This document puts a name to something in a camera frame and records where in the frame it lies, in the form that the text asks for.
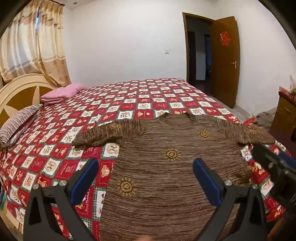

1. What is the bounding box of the brown wooden door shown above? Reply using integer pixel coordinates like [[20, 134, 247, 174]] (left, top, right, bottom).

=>
[[210, 16, 240, 109]]

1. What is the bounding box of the beige patterned curtain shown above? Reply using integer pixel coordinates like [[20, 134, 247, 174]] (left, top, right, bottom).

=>
[[0, 0, 71, 87]]

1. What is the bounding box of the red box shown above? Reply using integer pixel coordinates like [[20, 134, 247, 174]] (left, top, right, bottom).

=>
[[279, 86, 296, 100]]

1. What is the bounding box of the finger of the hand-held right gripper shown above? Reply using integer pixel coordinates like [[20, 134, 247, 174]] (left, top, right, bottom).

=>
[[252, 144, 296, 176]]

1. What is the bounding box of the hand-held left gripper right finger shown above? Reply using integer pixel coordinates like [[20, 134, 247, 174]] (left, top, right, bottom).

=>
[[192, 158, 269, 241]]

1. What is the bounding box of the red paper door decoration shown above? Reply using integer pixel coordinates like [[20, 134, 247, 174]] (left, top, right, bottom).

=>
[[220, 32, 231, 46]]

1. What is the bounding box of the striped pillow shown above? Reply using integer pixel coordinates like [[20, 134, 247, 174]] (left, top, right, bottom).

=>
[[0, 104, 44, 149]]

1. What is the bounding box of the brown knitted sweater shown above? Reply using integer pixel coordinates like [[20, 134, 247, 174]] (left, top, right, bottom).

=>
[[72, 113, 275, 241]]

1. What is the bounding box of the red bear printed blanket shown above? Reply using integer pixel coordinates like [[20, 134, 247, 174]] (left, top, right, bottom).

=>
[[0, 78, 292, 237]]

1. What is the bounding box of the brown door frame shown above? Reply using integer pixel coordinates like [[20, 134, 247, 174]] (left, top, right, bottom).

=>
[[182, 12, 216, 95]]

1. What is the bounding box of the cream wooden headboard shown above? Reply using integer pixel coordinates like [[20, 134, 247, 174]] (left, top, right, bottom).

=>
[[0, 74, 61, 128]]

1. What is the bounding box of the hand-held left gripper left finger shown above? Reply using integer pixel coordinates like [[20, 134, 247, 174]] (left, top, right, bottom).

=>
[[23, 158, 100, 241]]

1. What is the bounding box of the brown wooden cabinet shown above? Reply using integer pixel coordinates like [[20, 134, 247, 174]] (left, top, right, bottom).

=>
[[269, 91, 296, 137]]

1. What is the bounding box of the grey cloth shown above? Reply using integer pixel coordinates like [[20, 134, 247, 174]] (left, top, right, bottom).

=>
[[254, 112, 275, 129]]

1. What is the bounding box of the pink folded blanket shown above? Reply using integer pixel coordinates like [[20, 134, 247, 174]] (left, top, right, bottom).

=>
[[40, 83, 86, 105]]

